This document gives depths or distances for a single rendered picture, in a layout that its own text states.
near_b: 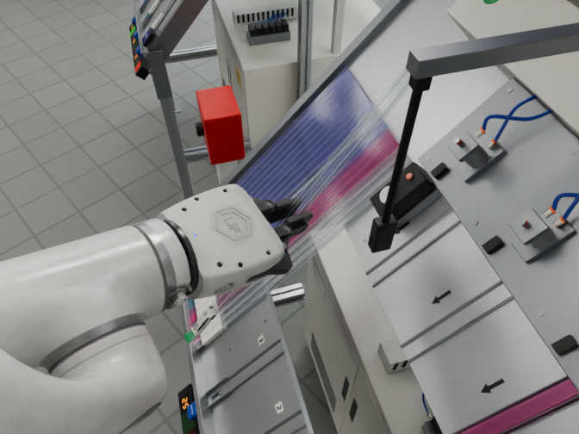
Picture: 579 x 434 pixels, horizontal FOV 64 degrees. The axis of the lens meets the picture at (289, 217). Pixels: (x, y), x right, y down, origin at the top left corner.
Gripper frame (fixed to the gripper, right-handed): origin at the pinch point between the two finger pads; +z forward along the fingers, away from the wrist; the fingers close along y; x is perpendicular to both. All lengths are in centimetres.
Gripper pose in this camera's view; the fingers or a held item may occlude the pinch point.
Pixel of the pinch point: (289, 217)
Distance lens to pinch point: 53.4
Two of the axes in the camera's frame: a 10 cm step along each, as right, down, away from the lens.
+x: -4.1, 6.0, 6.9
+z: 7.2, -2.6, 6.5
